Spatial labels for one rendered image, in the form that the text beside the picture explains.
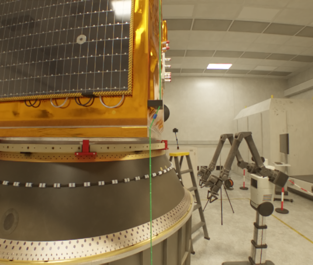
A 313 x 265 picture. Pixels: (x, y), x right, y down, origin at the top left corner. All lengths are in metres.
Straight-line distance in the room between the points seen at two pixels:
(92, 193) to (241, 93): 9.82
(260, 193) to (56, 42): 1.97
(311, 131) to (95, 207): 7.53
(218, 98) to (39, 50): 9.21
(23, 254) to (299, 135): 7.46
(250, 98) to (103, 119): 9.94
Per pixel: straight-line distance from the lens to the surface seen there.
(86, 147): 1.04
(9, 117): 1.13
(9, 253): 1.12
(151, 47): 0.91
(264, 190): 1.88
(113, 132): 0.79
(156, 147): 1.34
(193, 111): 9.25
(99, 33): 0.92
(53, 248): 1.03
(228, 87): 10.11
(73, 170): 1.07
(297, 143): 7.39
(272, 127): 6.79
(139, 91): 0.79
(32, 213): 1.09
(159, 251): 1.24
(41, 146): 1.12
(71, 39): 0.97
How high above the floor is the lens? 1.74
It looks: 3 degrees up
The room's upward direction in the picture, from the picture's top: straight up
